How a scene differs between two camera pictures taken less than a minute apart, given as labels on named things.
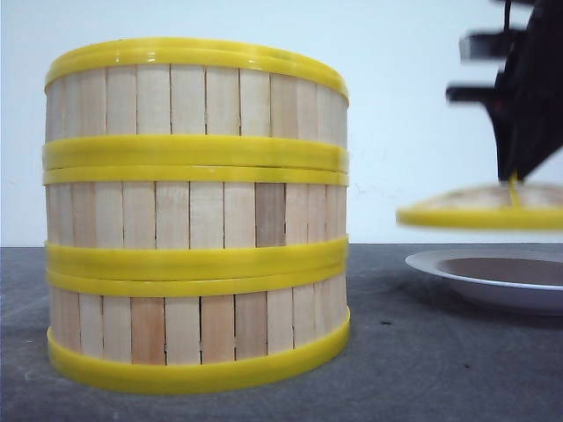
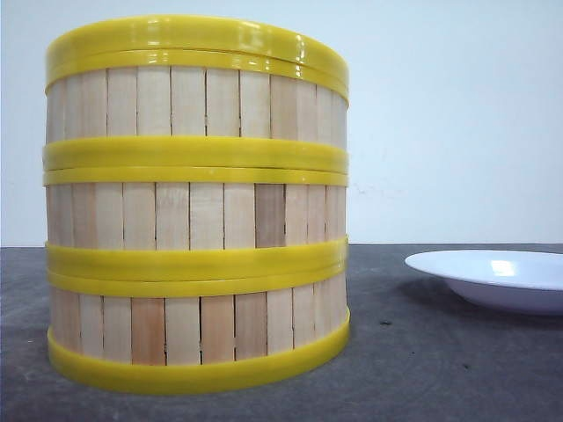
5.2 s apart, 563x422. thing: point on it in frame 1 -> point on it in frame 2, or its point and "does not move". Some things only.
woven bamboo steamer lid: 520,206 -> 239,41
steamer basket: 196,221 does not move
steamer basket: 192,104 does not move
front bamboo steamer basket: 173,332 does not move
